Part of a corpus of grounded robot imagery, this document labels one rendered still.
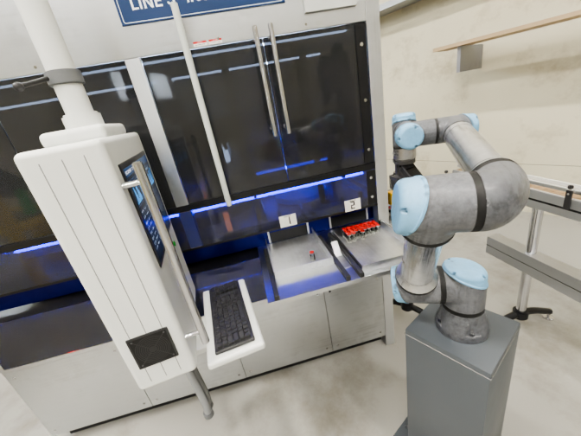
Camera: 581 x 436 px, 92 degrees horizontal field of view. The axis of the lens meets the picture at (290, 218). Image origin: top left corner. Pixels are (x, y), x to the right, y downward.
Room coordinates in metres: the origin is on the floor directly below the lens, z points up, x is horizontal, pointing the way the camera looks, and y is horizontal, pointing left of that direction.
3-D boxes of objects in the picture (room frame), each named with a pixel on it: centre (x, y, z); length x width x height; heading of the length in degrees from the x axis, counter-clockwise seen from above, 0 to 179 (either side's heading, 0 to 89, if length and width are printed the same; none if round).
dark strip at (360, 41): (1.33, -0.43, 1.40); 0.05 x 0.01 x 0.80; 97
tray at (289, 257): (1.18, 0.00, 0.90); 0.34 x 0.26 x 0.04; 7
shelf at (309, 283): (1.14, -0.17, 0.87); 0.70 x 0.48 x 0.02; 97
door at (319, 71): (1.32, -0.24, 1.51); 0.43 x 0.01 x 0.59; 97
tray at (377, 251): (1.11, -0.35, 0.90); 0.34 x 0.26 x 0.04; 7
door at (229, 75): (1.26, 0.21, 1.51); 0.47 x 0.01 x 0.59; 97
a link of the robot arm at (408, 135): (0.86, -0.42, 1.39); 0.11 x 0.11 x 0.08; 72
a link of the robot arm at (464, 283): (0.68, -0.47, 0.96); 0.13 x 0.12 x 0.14; 72
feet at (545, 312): (1.28, -1.29, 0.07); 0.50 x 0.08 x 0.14; 97
